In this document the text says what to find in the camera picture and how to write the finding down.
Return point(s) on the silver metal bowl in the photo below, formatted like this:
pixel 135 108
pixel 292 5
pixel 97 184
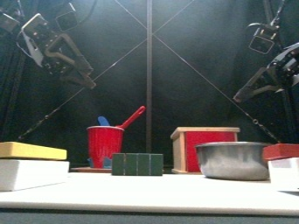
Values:
pixel 233 161

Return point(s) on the red plastic utensil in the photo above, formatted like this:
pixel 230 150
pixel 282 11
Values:
pixel 133 117

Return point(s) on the wooden box with red panel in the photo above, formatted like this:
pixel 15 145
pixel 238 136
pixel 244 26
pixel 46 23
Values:
pixel 183 151

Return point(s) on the large white block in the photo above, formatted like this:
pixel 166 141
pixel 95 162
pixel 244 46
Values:
pixel 30 174

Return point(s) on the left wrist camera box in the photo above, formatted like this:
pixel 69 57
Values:
pixel 67 19

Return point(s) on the vertical metal frame pole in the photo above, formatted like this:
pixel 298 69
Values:
pixel 149 73

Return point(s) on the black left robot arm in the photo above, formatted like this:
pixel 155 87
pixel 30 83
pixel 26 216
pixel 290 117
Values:
pixel 9 20

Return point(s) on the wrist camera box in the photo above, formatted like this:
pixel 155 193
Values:
pixel 264 42
pixel 67 19

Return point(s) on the white cutting board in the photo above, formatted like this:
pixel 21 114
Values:
pixel 147 193

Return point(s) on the red plastic cup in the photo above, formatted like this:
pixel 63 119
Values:
pixel 105 145

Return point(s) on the blue plastic utensil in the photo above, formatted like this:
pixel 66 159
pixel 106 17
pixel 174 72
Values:
pixel 103 120

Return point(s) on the small white block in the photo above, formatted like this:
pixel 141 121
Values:
pixel 285 174

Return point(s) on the dark green ribbed block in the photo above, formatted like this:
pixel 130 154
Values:
pixel 137 164

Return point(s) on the brown flat coaster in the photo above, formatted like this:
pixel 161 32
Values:
pixel 90 169

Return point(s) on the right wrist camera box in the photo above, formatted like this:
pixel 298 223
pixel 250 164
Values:
pixel 264 42

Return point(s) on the yellow flat block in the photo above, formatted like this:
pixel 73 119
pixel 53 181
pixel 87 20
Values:
pixel 30 151

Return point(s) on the red flat block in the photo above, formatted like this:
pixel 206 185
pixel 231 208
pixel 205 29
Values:
pixel 282 151

